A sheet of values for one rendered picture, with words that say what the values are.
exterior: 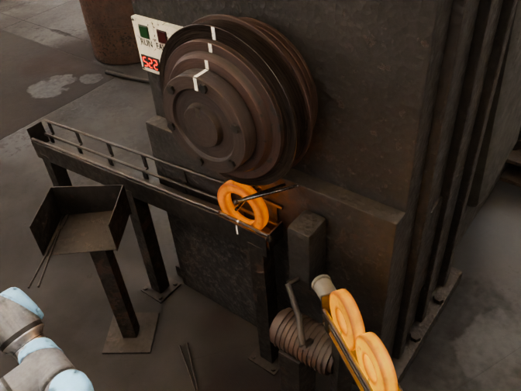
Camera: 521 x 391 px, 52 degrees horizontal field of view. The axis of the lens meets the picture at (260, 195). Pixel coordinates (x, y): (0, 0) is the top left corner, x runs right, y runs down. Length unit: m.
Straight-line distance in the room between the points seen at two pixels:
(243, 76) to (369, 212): 0.50
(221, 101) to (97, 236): 0.82
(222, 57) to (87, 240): 0.88
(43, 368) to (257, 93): 0.75
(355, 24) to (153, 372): 1.54
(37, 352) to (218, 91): 0.68
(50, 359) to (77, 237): 0.84
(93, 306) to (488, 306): 1.70
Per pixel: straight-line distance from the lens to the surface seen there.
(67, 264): 2.75
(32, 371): 1.17
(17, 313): 1.51
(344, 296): 1.37
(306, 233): 1.50
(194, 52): 1.38
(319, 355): 1.59
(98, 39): 4.44
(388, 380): 1.27
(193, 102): 1.37
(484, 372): 2.27
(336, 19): 1.30
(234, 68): 1.30
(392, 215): 1.46
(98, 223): 1.96
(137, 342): 2.32
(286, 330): 1.62
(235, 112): 1.27
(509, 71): 2.02
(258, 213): 1.60
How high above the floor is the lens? 1.85
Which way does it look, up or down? 40 degrees down
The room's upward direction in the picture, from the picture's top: 5 degrees counter-clockwise
